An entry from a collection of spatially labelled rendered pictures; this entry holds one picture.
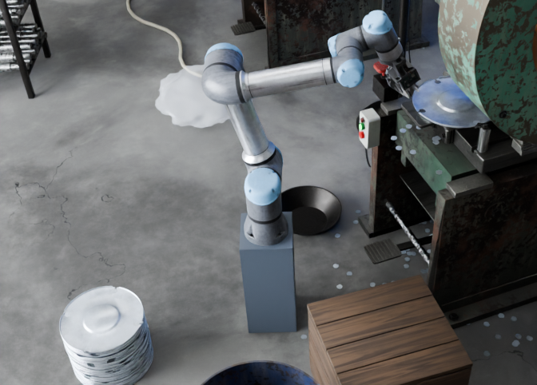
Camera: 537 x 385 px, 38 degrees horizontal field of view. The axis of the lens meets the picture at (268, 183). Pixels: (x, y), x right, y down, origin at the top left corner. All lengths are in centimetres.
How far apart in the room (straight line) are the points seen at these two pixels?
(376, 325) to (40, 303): 138
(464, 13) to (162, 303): 171
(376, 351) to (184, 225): 123
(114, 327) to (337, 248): 100
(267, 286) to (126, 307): 50
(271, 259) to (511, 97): 101
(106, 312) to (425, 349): 110
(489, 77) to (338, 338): 96
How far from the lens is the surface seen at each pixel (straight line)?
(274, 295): 278
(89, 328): 278
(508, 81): 205
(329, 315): 254
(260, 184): 250
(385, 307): 257
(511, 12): 194
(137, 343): 277
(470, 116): 263
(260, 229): 258
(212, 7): 490
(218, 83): 228
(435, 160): 267
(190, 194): 352
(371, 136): 289
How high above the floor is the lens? 233
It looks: 41 degrees down
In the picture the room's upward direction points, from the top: 4 degrees counter-clockwise
